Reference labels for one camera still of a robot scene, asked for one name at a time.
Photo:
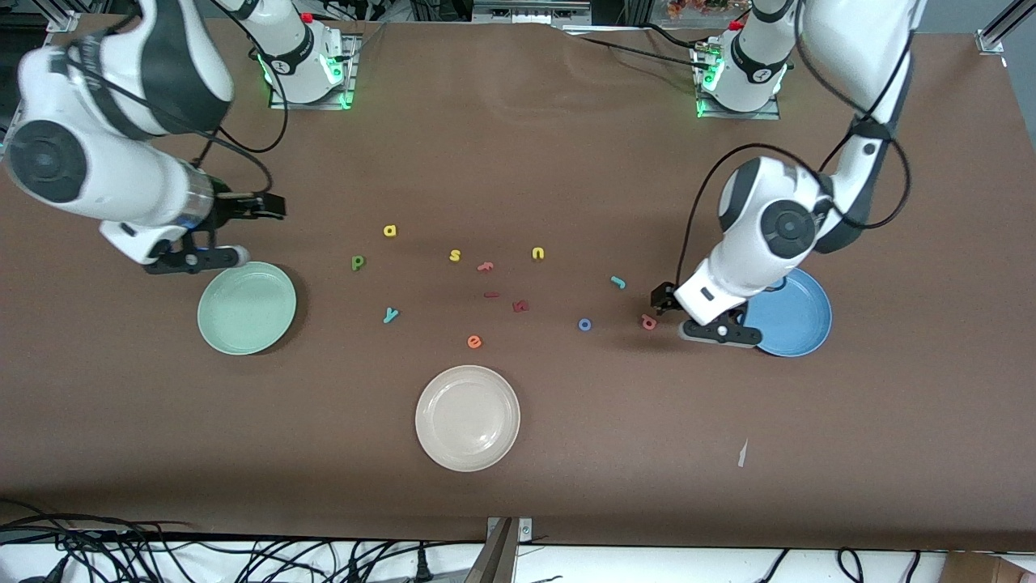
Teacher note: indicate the light green plate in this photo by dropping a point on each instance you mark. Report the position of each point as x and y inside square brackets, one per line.
[247, 312]

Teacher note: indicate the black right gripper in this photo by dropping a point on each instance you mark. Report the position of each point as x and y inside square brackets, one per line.
[230, 209]

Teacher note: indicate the white plate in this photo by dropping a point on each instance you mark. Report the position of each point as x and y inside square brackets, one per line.
[468, 418]

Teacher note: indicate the blue plate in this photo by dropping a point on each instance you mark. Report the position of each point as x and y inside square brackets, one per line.
[797, 320]

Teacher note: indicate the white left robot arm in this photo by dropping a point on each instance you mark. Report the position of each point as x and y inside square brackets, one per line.
[761, 235]

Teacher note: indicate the orange artificial flowers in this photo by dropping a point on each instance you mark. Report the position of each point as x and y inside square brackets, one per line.
[688, 8]

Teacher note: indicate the grey device housing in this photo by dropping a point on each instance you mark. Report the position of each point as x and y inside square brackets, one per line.
[526, 12]

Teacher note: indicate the white paper scrap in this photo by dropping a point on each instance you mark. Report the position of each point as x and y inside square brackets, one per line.
[742, 455]

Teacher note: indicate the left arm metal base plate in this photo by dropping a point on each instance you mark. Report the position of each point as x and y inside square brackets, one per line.
[740, 115]

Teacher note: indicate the teal foam letter y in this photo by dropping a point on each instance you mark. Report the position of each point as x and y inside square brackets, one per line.
[391, 315]

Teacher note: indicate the grey metal bar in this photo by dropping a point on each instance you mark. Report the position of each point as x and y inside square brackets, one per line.
[494, 563]

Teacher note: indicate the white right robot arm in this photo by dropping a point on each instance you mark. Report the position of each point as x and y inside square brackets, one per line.
[121, 178]

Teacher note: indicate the metal table edge bracket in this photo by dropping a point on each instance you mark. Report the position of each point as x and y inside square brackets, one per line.
[524, 530]

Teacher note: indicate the aluminium frame profile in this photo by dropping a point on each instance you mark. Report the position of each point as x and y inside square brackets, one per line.
[63, 22]
[991, 39]

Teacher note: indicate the brown cardboard box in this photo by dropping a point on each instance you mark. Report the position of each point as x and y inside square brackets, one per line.
[979, 571]

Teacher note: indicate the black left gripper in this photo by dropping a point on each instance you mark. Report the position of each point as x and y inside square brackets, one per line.
[664, 296]

